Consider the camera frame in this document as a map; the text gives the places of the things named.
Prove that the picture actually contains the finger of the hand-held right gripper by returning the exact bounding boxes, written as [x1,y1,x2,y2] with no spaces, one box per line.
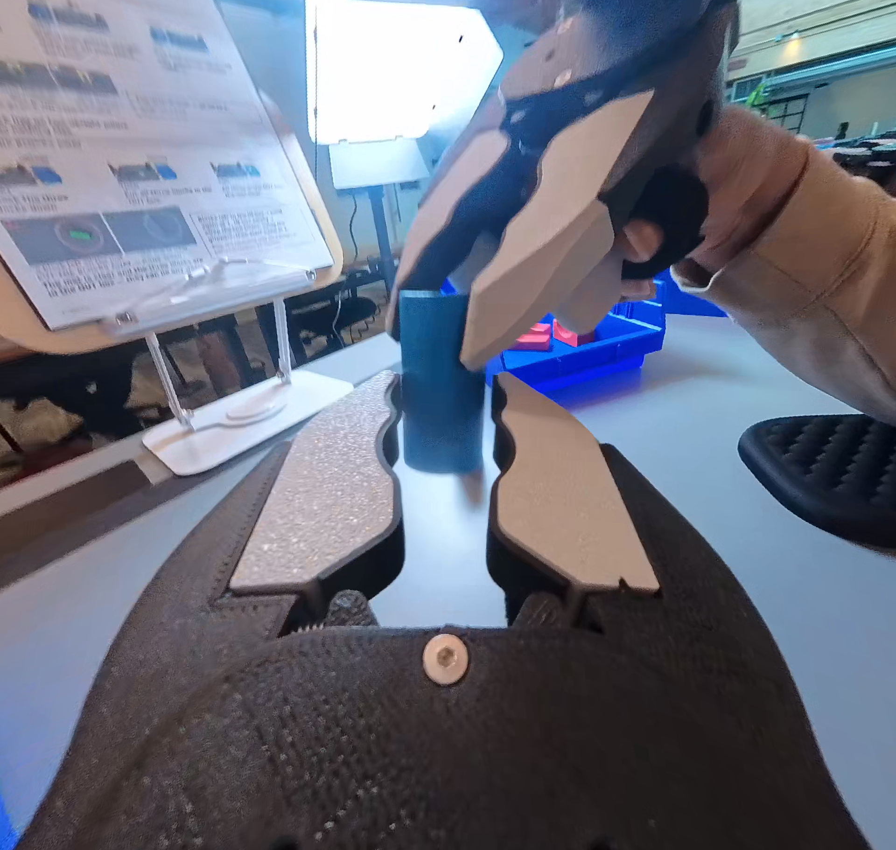
[386,128,522,339]
[458,89,657,373]

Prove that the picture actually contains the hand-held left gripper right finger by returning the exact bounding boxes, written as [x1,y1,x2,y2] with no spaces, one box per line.
[487,372,662,628]

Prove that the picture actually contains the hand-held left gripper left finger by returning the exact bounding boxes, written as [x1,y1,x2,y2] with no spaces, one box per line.
[228,370,407,635]

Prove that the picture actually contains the blue plastic bin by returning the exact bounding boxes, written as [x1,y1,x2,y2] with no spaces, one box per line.
[437,272,667,395]
[654,268,729,320]

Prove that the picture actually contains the light blue wooden cylinder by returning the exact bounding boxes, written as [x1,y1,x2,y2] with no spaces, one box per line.
[399,289,487,474]

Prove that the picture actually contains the person's right hand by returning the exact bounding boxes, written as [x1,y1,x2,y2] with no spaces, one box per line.
[619,105,816,287]

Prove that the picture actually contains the white document stand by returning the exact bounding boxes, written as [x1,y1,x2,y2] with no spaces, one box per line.
[0,0,354,478]

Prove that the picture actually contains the white light panel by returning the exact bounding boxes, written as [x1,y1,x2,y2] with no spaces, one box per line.
[304,0,506,192]

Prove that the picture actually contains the black textured wrist pad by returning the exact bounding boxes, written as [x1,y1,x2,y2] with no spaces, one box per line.
[737,412,896,551]

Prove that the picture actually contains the printed paper sheet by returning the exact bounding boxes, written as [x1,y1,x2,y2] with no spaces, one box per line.
[0,0,336,333]

